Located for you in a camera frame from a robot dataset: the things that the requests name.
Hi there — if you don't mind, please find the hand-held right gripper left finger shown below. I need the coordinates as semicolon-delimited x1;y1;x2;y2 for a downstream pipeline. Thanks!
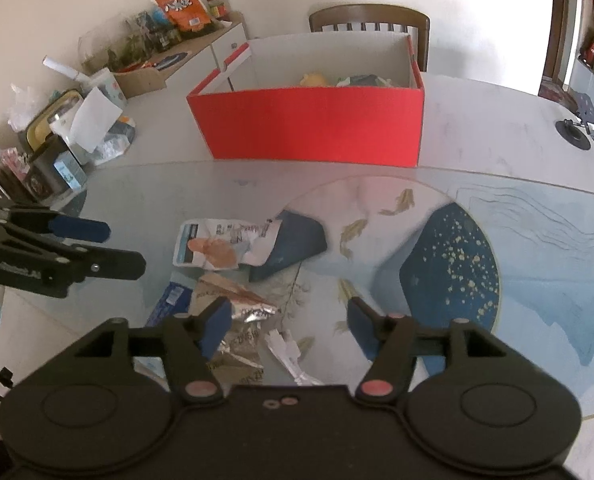
74;296;232;403

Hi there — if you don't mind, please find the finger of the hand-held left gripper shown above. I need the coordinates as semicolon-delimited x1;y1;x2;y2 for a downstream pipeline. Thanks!
0;197;111;242
0;220;146;281

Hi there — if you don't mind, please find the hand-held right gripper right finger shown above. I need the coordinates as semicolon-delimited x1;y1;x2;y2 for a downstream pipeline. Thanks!
348;297;505;403

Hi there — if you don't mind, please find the silver foil wrapper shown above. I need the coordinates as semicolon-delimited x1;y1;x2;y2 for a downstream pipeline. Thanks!
194;272;278;321

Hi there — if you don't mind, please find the white patterned snack bag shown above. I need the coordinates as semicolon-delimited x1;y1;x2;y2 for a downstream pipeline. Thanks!
209;327;265;386

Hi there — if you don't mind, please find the blue white packet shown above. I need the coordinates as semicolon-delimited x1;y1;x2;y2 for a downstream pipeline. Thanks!
146;281;192;331

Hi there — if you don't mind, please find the white snack wrapper orange picture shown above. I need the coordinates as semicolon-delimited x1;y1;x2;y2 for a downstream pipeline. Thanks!
174;217;282;272

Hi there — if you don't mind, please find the white paper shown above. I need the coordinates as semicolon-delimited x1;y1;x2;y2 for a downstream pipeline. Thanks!
266;329;325;387
43;56;90;81

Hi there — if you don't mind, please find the red cardboard box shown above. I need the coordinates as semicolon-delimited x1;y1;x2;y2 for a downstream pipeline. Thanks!
187;31;425;168

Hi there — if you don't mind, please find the white marble desktop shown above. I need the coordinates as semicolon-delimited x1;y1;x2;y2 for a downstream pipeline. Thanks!
0;72;594;480

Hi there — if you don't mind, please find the teal small box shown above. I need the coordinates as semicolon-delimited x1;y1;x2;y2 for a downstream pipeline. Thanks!
54;152;88;191

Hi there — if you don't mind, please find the dark tin box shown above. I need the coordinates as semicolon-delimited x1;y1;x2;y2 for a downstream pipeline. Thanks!
24;135;72;201

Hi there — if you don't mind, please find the clear plastic bag with contents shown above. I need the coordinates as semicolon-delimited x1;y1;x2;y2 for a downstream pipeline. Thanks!
94;115;136;166

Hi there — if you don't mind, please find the yellow tray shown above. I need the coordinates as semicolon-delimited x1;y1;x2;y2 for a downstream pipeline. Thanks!
24;89;85;151

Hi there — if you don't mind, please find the floral white container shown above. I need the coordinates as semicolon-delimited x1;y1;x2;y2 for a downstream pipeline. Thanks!
89;67;128;108

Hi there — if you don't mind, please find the white rolled paper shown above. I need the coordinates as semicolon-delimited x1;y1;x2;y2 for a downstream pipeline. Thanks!
43;56;90;81

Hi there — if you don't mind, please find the printed blue table mat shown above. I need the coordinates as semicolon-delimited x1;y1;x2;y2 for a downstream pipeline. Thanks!
0;160;594;421

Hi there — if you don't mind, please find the clear printed plastic bag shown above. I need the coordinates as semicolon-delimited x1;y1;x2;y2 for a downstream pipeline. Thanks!
79;12;142;68

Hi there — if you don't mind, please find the round pink dark mat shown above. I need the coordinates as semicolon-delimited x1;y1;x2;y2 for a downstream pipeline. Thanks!
149;51;190;71

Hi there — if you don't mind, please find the white sideboard wooden top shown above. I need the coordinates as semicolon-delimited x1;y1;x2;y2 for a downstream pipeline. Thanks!
112;10;250;106

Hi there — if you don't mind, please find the orange snack bag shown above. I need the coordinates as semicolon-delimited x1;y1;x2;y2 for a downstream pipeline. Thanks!
152;0;212;36

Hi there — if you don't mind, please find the patterned crumpled paper bag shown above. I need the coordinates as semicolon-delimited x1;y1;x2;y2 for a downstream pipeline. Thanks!
336;74;392;88

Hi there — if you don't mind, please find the black round table socket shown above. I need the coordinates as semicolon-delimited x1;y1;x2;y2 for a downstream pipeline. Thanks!
556;119;592;150

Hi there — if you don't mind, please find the grey slipper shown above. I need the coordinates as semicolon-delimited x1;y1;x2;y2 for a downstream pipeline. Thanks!
577;94;594;133

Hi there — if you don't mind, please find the wooden slat-back chair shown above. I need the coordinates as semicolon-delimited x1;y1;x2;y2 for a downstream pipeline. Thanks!
308;4;432;73

